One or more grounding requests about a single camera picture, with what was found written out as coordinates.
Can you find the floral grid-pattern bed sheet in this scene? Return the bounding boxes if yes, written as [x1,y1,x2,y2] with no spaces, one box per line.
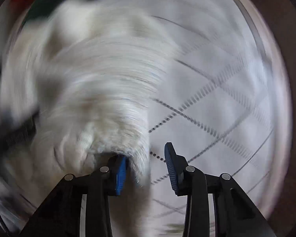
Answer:
[12,0,293,237]

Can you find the cream fuzzy tweed jacket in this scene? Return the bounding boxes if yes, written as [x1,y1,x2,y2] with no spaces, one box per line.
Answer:
[0,0,178,236]

